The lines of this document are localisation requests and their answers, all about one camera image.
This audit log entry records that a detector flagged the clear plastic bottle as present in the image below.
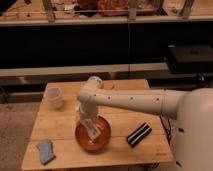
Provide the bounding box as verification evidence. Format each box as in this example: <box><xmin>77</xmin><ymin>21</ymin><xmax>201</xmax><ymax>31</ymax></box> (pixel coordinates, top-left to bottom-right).
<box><xmin>82</xmin><ymin>119</ymin><xmax>101</xmax><ymax>140</ymax></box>

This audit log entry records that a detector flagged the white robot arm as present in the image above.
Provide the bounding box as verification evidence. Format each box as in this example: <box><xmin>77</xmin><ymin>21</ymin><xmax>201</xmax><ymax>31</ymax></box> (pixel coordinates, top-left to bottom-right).
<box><xmin>76</xmin><ymin>76</ymin><xmax>213</xmax><ymax>171</ymax></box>

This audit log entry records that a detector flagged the orange ceramic bowl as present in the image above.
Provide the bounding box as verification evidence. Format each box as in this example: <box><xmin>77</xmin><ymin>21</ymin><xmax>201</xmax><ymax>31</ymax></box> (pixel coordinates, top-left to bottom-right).
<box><xmin>75</xmin><ymin>116</ymin><xmax>111</xmax><ymax>152</ymax></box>

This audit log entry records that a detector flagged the translucent plastic cup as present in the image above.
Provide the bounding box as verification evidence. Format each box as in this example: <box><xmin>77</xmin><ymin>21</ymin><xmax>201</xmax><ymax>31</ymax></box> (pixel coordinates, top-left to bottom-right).
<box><xmin>44</xmin><ymin>87</ymin><xmax>63</xmax><ymax>109</ymax></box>

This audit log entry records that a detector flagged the wooden table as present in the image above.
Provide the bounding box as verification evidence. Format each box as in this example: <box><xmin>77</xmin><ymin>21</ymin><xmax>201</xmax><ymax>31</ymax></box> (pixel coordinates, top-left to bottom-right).
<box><xmin>22</xmin><ymin>82</ymin><xmax>173</xmax><ymax>170</ymax></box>

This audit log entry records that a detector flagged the black white striped block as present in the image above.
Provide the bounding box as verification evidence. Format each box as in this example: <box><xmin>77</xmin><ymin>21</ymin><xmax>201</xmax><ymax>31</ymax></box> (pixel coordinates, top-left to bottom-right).
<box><xmin>126</xmin><ymin>122</ymin><xmax>152</xmax><ymax>148</ymax></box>

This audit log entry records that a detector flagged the blue cloth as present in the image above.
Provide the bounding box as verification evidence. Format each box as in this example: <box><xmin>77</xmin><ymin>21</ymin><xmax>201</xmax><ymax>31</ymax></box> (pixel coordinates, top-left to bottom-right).
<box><xmin>36</xmin><ymin>139</ymin><xmax>56</xmax><ymax>165</ymax></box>

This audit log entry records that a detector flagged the black box on right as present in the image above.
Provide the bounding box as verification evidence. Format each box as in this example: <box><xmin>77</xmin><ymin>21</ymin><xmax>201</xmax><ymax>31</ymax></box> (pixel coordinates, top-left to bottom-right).
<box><xmin>164</xmin><ymin>45</ymin><xmax>213</xmax><ymax>74</ymax></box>

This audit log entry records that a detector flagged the long background shelf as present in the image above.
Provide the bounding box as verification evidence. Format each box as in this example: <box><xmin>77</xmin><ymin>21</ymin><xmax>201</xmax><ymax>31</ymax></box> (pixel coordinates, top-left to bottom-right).
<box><xmin>0</xmin><ymin>0</ymin><xmax>213</xmax><ymax>27</ymax></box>

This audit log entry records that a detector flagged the black cable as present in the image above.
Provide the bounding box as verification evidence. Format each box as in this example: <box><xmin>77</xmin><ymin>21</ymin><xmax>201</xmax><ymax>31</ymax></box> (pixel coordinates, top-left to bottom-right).
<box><xmin>159</xmin><ymin>114</ymin><xmax>173</xmax><ymax>148</ymax></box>

